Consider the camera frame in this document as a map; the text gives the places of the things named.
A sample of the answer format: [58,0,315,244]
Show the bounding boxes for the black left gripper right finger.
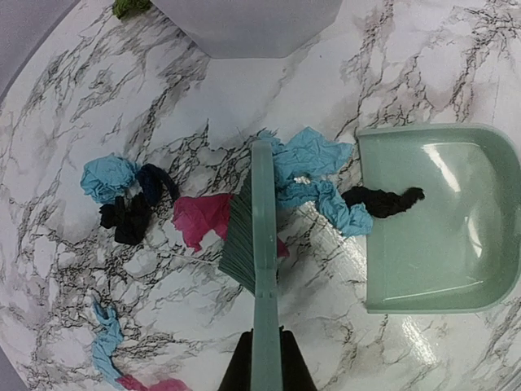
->
[280,327,316,391]

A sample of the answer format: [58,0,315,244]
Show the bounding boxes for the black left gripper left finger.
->
[218,331,253,391]

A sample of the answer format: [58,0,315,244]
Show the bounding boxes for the green hand brush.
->
[219,140,283,390]

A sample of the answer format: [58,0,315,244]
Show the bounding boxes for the green plastic dustpan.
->
[357,124,520,314]

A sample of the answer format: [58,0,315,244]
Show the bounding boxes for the blue twisted paper scrap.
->
[259,127,373,237]

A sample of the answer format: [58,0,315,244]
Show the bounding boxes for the small navy paper scrap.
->
[136,164,179,207]

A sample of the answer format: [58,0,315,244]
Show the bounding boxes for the light blue paper scrap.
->
[80,155,139,204]

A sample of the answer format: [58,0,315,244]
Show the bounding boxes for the translucent white waste bin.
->
[153,0,342,59]

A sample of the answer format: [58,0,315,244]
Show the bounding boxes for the green paper scrap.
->
[112,0,152,20]

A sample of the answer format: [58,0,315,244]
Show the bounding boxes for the pink scrap on rail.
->
[116,374,192,391]

